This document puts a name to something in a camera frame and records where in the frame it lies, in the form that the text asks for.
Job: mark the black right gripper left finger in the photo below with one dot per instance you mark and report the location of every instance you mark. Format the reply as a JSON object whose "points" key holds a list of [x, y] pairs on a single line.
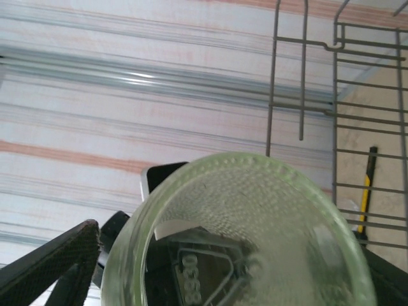
{"points": [[63, 252]]}

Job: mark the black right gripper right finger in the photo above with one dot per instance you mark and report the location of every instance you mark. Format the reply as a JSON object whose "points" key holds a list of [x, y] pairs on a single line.
{"points": [[392, 287]]}

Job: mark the green textured glass cup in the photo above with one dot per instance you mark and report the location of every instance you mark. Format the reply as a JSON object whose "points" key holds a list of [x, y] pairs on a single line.
{"points": [[255, 197]]}

